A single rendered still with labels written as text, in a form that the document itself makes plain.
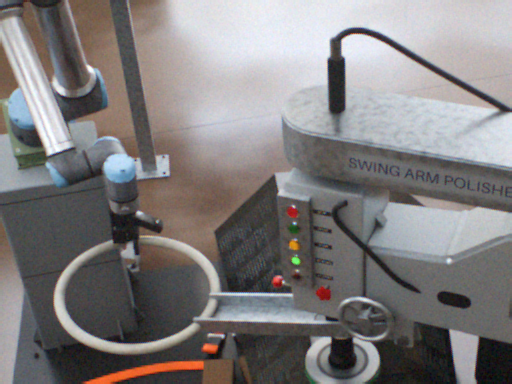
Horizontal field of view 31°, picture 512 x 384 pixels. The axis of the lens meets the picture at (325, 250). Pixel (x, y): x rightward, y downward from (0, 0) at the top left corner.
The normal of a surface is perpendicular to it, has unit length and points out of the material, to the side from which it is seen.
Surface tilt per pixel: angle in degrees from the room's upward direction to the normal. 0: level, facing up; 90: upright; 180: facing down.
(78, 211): 90
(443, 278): 90
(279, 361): 45
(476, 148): 0
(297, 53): 0
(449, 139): 0
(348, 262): 90
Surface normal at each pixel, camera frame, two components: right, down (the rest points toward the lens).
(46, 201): 0.26, 0.62
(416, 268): -0.34, 0.62
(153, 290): -0.03, -0.76
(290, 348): -0.72, -0.45
